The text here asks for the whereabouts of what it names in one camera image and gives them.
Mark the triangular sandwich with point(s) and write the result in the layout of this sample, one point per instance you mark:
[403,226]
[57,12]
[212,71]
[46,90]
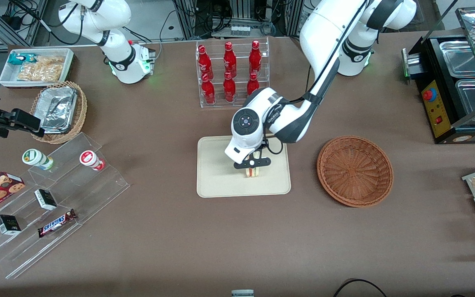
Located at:
[252,172]

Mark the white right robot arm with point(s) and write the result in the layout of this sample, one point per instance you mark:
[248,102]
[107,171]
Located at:
[97,20]

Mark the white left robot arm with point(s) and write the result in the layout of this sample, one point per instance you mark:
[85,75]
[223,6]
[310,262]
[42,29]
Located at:
[324,24]

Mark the beige plastic serving tray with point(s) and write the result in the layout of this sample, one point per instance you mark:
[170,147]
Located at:
[217,177]

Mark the oval tan wicker basket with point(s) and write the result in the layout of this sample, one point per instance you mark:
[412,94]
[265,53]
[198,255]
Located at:
[81,107]

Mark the round brown wicker basket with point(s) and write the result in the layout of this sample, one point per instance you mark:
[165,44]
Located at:
[355,171]

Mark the green lidded yoghurt cup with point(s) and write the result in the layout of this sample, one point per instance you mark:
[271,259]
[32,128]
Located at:
[35,157]

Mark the aluminium foil container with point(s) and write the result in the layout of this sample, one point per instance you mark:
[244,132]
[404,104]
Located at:
[58,109]

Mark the white rectangular snack bin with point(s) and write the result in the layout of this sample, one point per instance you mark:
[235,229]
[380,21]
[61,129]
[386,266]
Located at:
[6,76]

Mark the clear bag of crackers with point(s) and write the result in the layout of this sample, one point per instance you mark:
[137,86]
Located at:
[43,69]

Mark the red lidded yoghurt cup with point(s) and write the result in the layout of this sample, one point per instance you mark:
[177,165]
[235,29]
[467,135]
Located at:
[90,159]

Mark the teal snack packet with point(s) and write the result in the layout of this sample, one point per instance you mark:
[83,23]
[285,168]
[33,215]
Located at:
[19,59]

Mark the clear acrylic bottle rack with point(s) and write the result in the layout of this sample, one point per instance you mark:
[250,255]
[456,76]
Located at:
[221,104]

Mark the small black carton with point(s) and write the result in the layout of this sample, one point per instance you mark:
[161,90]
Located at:
[46,199]
[8,225]

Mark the red soda bottle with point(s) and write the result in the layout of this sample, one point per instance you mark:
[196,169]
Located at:
[252,84]
[255,57]
[229,88]
[204,62]
[229,60]
[208,91]

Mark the clear acrylic stepped shelf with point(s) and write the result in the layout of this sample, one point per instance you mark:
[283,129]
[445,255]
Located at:
[97,194]

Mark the Snickers chocolate bar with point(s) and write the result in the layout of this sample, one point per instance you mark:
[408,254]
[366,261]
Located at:
[56,223]

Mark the small grey device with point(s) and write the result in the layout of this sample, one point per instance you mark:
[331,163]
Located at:
[242,293]

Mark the black food warmer appliance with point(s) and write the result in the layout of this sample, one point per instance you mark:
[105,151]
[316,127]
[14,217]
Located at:
[435,117]

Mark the red emergency stop knob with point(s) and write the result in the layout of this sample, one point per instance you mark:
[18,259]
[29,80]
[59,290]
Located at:
[429,95]

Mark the aluminium frame rack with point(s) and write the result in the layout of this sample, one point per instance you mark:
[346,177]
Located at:
[241,10]

